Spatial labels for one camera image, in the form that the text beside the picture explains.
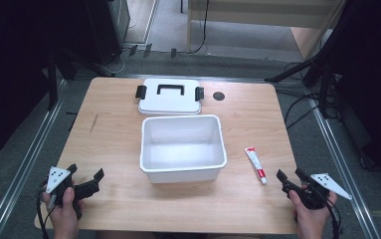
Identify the metal floor rail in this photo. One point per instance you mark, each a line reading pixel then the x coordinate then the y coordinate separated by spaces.
pixel 22 166
pixel 343 166

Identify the black metal stand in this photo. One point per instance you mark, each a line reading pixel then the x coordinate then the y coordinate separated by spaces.
pixel 52 83

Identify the white plastic storage box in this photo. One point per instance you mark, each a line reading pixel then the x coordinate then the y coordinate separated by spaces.
pixel 183 146

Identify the black round table grommet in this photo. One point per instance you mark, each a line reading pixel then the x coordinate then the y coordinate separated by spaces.
pixel 218 96

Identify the dark curtain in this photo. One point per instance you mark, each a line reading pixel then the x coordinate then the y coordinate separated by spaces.
pixel 12 66
pixel 373 83

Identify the white and red tube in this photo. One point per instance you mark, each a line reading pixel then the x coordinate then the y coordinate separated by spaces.
pixel 256 164

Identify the black cabinet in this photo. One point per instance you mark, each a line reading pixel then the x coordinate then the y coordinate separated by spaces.
pixel 106 30

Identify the person's left hand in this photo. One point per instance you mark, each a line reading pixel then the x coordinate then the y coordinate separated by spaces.
pixel 63 214

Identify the light wooden furniture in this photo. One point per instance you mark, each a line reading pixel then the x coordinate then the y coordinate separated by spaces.
pixel 261 13

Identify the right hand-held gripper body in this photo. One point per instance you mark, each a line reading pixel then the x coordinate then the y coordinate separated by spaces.
pixel 314 195

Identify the person's right hand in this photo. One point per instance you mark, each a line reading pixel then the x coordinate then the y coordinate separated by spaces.
pixel 312 217

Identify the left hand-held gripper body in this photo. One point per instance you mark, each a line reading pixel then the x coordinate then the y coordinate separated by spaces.
pixel 88 189

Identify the black tripod stand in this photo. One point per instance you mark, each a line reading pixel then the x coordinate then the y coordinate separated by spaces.
pixel 310 66

